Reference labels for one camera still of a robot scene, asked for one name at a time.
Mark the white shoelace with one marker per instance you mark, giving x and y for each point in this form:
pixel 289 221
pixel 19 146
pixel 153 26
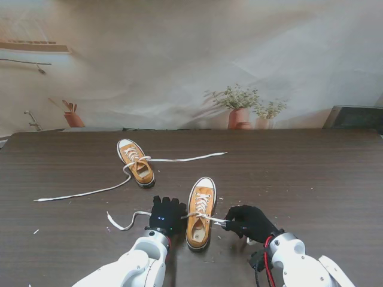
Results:
pixel 131 222
pixel 89 193

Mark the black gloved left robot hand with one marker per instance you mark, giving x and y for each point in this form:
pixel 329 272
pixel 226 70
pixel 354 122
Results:
pixel 166 215

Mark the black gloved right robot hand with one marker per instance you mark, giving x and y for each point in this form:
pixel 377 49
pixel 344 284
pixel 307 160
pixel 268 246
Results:
pixel 254 222

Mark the printed kitchen backdrop cloth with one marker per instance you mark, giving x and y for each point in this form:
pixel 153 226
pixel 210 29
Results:
pixel 179 59

